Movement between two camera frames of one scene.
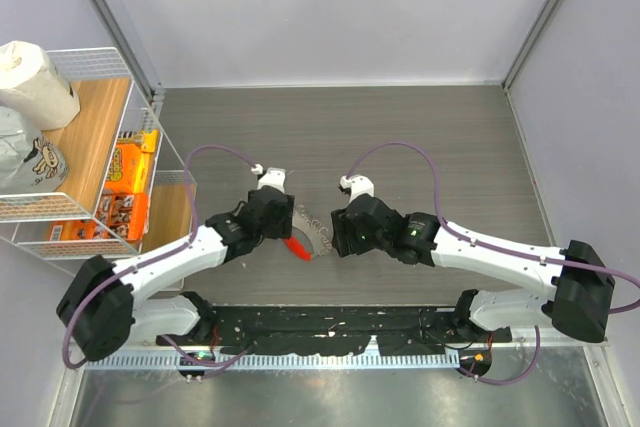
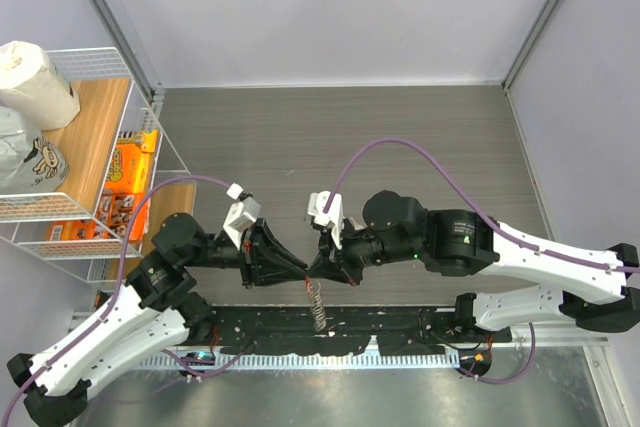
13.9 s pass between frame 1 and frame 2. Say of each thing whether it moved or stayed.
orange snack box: stayed
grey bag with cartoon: stayed
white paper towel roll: stayed
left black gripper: moved
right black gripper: moved
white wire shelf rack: stayed
